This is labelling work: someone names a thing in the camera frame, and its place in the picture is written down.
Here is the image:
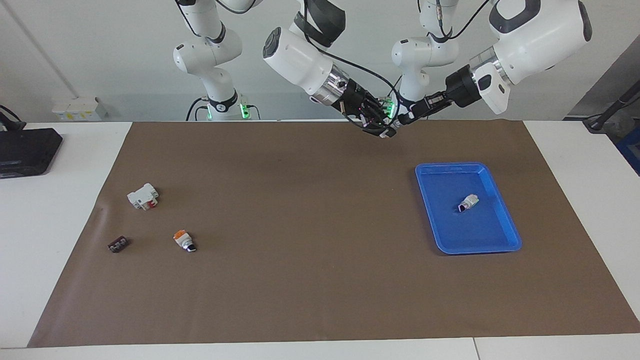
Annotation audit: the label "blue plastic tray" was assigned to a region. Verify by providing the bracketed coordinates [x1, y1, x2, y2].
[415, 162, 523, 255]

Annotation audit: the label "black box device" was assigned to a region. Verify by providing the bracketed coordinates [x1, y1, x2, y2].
[0, 128, 64, 179]

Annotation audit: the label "brown paper mat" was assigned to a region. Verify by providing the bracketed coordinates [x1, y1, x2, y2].
[27, 120, 640, 348]

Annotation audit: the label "white red circuit breaker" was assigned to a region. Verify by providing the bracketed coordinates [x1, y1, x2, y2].
[127, 183, 160, 211]

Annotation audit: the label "black clamp with cable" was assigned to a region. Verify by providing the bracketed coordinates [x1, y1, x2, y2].
[0, 105, 26, 132]

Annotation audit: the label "orange white selector switch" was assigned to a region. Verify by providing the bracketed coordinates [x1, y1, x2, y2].
[173, 229, 198, 253]

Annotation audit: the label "blue crate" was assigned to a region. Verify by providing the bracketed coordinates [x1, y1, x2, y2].
[616, 137, 640, 176]

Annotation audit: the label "black base cable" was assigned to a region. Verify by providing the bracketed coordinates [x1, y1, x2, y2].
[186, 96, 208, 122]

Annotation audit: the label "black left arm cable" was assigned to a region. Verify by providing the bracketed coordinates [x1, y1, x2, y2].
[434, 0, 496, 43]

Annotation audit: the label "black stand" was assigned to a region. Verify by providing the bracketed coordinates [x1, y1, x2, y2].
[582, 80, 640, 133]

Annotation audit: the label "white box yellow labels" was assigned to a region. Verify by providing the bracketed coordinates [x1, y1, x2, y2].
[52, 97, 108, 122]

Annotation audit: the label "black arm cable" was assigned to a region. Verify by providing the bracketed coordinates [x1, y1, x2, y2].
[434, 0, 496, 43]
[300, 30, 401, 136]

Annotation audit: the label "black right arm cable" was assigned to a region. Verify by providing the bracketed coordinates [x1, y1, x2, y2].
[300, 30, 401, 136]

